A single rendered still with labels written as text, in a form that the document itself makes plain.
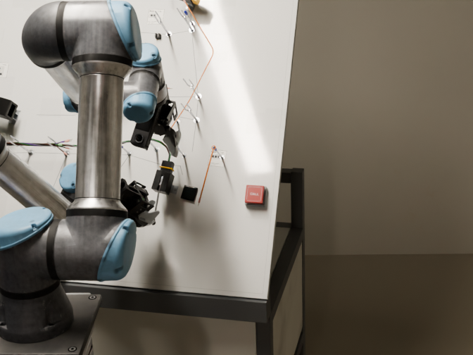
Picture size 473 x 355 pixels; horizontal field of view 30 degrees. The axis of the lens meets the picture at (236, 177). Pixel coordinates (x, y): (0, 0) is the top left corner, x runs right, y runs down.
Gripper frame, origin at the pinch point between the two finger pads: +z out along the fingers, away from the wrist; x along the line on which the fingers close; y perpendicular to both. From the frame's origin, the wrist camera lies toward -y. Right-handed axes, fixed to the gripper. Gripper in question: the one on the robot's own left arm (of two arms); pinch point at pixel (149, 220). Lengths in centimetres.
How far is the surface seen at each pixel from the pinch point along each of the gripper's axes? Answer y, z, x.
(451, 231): 40, 229, 46
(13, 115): -19, -17, 48
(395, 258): 11, 221, 48
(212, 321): -4.6, 22.2, -25.0
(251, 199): 25.1, 12.1, -6.6
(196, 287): -0.6, 12.2, -18.5
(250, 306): 9.3, 18.1, -29.9
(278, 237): 13, 58, 5
